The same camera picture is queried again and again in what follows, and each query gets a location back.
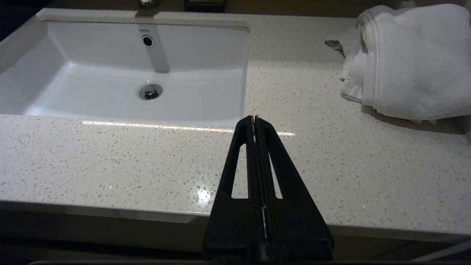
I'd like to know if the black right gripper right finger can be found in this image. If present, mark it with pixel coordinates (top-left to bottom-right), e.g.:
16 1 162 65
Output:
256 116 335 261

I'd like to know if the white rectangular sink basin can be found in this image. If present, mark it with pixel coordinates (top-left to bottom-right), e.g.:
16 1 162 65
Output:
0 8 251 128

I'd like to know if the black square soap dish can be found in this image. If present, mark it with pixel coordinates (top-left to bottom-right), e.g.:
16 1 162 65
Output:
184 0 227 12

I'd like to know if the chrome sink drain stopper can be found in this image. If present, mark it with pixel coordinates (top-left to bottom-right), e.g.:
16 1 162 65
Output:
139 83 163 100

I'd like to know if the white crumpled towel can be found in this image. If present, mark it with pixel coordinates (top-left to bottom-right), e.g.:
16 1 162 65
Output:
325 2 471 124

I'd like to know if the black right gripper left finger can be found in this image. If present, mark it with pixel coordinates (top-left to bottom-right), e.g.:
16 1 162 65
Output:
202 115 267 261

